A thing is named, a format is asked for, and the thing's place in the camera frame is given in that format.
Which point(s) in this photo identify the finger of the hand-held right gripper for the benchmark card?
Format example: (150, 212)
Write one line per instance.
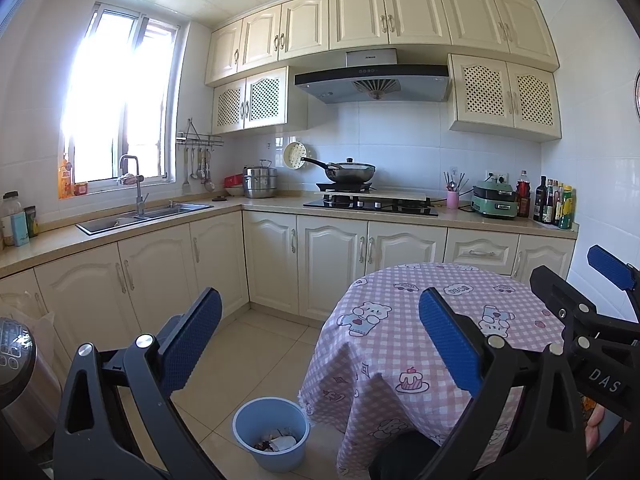
(610, 265)
(550, 287)

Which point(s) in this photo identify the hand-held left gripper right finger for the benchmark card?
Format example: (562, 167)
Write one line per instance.
(450, 342)

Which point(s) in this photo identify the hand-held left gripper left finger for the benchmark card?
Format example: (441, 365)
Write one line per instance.
(192, 340)

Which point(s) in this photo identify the blue plastic waste bin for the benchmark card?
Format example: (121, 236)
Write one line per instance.
(270, 460)

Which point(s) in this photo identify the person's right hand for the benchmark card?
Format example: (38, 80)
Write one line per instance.
(597, 430)

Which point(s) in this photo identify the pink checked tablecloth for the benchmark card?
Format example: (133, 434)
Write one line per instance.
(400, 340)

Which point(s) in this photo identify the green bottle yellow label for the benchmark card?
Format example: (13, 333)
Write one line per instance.
(566, 212)

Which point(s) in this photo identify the brown sauce bottle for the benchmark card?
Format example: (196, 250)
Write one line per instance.
(550, 205)

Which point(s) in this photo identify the black glass bottle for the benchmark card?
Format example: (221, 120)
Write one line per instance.
(540, 202)

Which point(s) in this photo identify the dark bottle red label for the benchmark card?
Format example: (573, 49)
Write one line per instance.
(523, 197)

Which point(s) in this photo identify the green electric cooker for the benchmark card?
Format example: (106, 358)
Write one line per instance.
(495, 202)

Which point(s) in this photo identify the person's dark clothing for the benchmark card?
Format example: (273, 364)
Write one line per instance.
(405, 460)

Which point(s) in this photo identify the pink utensil holder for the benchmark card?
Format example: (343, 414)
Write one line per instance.
(452, 200)

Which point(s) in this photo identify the stainless steel sink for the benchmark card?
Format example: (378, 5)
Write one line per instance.
(150, 212)

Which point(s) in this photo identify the cream base kitchen cabinets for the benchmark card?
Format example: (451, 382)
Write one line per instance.
(330, 260)

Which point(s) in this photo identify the black glass gas hob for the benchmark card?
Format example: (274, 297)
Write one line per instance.
(380, 208)

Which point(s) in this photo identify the hanging metal spatula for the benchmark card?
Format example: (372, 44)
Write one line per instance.
(186, 187)

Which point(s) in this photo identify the white bowl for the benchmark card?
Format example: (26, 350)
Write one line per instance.
(234, 192)

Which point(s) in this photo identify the metal sink faucet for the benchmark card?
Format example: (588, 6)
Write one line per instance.
(139, 195)

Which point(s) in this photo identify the red bowl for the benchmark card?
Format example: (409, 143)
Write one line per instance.
(233, 181)

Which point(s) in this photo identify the hanging metal ladle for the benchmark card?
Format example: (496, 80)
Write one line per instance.
(201, 174)

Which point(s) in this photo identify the small pink rag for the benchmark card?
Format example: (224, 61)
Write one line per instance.
(130, 178)

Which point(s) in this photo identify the stainless steel steamer pot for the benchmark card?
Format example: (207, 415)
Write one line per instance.
(260, 180)

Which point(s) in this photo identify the silver rice cooker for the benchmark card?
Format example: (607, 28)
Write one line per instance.
(25, 390)

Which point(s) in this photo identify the black portable stove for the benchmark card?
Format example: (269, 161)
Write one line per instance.
(345, 187)

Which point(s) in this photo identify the small orange jar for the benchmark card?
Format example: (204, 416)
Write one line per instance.
(81, 189)

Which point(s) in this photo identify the black wok with lid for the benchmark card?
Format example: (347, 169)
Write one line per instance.
(350, 172)

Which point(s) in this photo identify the orange plastic bottle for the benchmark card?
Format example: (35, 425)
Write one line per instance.
(65, 180)

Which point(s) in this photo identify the cream perforated plate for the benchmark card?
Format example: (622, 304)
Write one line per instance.
(295, 157)

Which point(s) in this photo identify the clear jar dark lid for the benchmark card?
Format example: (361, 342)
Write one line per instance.
(7, 215)

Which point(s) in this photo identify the kitchen window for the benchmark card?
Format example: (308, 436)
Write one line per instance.
(115, 110)

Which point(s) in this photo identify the grey range hood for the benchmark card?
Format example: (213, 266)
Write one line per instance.
(370, 77)

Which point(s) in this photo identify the white wall socket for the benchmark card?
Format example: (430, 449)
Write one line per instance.
(500, 178)

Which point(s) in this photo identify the round metal wall disc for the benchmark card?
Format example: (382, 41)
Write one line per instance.
(637, 95)

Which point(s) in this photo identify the lattice door wall cabinet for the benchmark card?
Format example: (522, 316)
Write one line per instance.
(500, 95)
(265, 100)

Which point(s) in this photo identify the metal utensil wall rack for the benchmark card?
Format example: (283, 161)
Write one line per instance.
(200, 138)

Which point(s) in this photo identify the cream upper wall cabinets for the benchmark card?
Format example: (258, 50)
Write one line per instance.
(360, 15)

